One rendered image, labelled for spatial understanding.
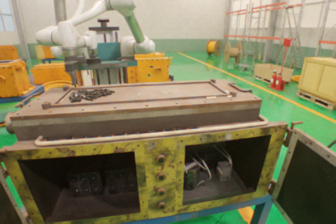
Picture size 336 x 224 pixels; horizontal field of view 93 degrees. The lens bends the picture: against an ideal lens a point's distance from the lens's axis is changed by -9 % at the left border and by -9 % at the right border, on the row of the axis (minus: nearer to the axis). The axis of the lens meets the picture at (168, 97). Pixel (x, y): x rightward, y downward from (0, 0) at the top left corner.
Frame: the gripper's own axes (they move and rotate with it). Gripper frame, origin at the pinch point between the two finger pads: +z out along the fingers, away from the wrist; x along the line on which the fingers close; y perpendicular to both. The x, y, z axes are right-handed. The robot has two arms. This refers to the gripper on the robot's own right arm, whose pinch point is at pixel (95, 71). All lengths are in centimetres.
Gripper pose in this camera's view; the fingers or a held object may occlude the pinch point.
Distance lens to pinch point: 182.9
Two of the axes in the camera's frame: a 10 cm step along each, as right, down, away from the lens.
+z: 0.0, 9.4, 3.5
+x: -9.3, 1.3, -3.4
